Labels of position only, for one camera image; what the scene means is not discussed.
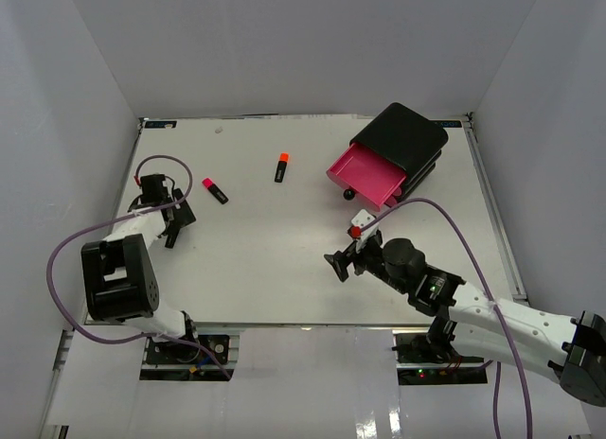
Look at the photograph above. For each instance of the dark blue table label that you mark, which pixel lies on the dark blue table label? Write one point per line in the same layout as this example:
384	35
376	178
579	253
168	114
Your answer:
161	124

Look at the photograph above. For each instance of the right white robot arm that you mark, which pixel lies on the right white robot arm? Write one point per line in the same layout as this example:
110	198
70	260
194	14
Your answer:
569	351

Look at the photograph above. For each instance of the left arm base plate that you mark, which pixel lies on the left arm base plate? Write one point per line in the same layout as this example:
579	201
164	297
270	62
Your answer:
167	353

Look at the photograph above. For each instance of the black pink drawer organizer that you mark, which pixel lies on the black pink drawer organizer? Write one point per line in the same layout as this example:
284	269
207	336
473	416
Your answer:
389	157

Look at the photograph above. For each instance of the orange cap black highlighter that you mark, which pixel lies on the orange cap black highlighter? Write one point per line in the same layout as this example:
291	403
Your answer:
281	167

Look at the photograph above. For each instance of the pink cap black highlighter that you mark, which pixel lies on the pink cap black highlighter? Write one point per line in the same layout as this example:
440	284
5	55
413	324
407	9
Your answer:
215	191

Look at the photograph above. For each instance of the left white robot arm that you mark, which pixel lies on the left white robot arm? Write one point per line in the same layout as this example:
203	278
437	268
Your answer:
119	280

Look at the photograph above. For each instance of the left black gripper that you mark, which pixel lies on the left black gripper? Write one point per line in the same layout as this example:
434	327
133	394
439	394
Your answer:
183	216

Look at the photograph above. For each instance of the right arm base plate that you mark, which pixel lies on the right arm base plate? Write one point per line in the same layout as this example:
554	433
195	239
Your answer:
417	348

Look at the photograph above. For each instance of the right dark table label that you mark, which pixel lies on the right dark table label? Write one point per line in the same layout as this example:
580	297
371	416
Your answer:
448	123

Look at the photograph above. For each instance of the green cap black highlighter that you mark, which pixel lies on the green cap black highlighter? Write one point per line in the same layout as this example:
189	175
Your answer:
171	238

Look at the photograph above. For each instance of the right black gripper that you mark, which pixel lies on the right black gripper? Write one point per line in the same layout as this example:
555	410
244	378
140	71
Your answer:
341	261

